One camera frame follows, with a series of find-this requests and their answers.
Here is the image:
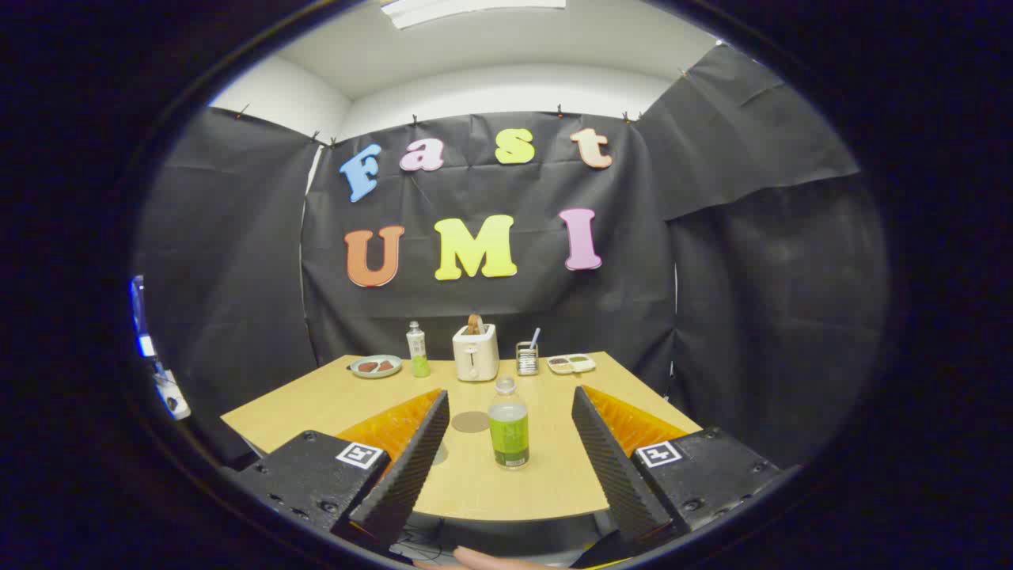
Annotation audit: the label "blue lit screen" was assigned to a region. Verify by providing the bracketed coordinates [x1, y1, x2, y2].
[131, 275, 157, 359]

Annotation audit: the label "tall white green drink bottle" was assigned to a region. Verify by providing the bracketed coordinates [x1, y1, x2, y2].
[406, 321, 431, 378]

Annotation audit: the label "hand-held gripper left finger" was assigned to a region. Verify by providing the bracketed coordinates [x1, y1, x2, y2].
[233, 388, 450, 555]

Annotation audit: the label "ceiling light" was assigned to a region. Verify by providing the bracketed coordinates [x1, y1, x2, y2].
[380, 0, 567, 30]

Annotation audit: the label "pale green plate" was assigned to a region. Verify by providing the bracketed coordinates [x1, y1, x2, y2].
[349, 354, 403, 379]

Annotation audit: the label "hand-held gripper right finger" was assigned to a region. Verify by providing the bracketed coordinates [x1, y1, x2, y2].
[571, 386, 784, 549]

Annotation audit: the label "wooden table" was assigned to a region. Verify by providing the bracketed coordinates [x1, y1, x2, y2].
[220, 351, 704, 523]

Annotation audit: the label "white toaster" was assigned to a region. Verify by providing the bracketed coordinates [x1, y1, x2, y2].
[452, 323, 500, 382]

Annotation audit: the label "white device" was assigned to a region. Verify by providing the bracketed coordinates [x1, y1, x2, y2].
[154, 368, 192, 420]

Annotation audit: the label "clear green-label juice bottle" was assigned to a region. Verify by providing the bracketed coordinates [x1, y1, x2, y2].
[488, 377, 529, 469]

